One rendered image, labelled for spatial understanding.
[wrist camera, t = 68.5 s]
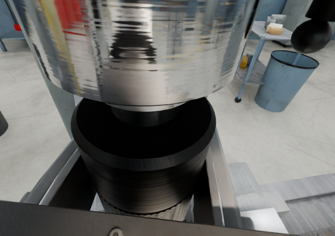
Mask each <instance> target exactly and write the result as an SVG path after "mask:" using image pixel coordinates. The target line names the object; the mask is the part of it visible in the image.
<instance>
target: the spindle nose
mask: <svg viewBox="0 0 335 236"><path fill-rule="evenodd" d="M261 1H262V0H12V2H13V4H14V7H15V9H16V11H17V13H18V16H19V18H20V20H21V23H22V25H23V27H24V29H25V32H26V34H27V36H28V38H29V41H30V43H31V45H32V48H33V50H34V52H35V54H36V57H37V59H38V61H39V64H40V66H41V68H42V70H43V72H44V74H45V76H46V77H47V78H48V79H49V80H50V81H51V82H52V83H53V84H55V85H56V86H58V87H59V88H61V89H63V90H65V91H67V92H69V93H72V94H75V95H77V96H80V97H84V98H87V99H90V100H94V101H98V102H103V103H108V104H115V105H123V106H163V105H172V104H178V103H184V102H188V101H192V100H195V99H198V98H201V97H204V96H207V95H210V94H212V93H214V92H216V91H218V90H220V89H222V88H223V87H225V86H226V85H228V84H229V83H230V82H231V81H232V80H233V78H234V77H235V75H236V73H237V70H238V67H239V64H240V62H241V59H242V56H243V53H244V50H245V47H246V44H247V41H248V39H249V36H250V33H251V30H252V27H253V24H254V21H255V19H256V16H257V13H258V10H259V7H260V4H261Z"/></svg>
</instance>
